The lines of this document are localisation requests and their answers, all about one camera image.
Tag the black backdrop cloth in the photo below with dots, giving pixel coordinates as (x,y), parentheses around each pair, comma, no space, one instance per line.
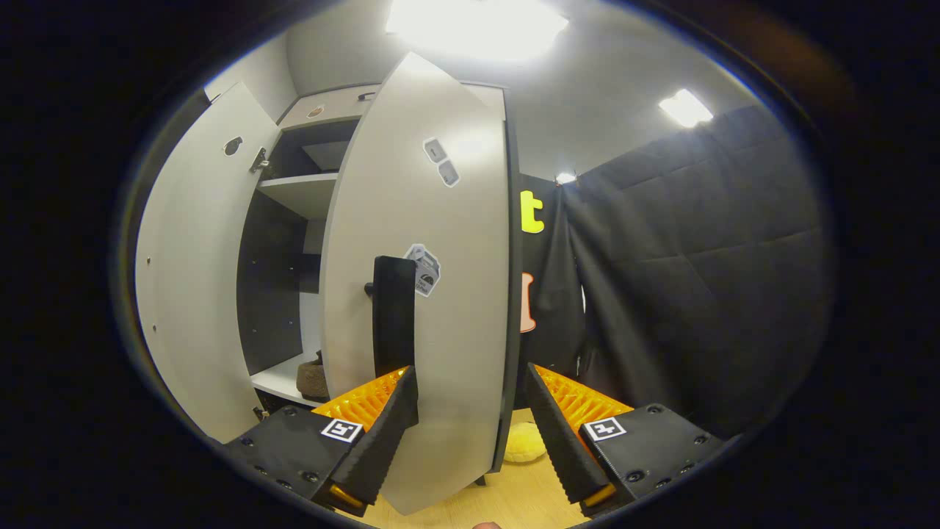
(698,279)

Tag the light grey cabinet drawer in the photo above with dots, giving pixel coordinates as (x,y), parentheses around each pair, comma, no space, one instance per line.
(323,109)

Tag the metal door hinge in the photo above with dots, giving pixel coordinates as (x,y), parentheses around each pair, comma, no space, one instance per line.
(258,159)

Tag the ceiling light panel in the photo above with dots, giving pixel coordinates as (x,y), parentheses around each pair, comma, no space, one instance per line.
(687,108)
(565,178)
(477,26)

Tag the light grey shoe cabinet door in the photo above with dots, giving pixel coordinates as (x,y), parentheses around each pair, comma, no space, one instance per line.
(463,330)
(198,279)

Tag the brown fuzzy slipper shoe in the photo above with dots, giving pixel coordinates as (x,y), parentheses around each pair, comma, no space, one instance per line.
(313,378)

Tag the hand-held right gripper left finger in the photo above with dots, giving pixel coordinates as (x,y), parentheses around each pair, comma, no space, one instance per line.
(385,433)

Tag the yellow plush toy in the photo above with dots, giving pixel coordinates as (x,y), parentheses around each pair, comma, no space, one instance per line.
(525,443)

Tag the light grey cabinet shelf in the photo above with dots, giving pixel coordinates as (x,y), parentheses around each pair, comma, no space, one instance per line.
(301,192)
(283,382)

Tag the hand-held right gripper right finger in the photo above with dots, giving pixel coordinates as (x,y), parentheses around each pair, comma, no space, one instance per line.
(562,441)

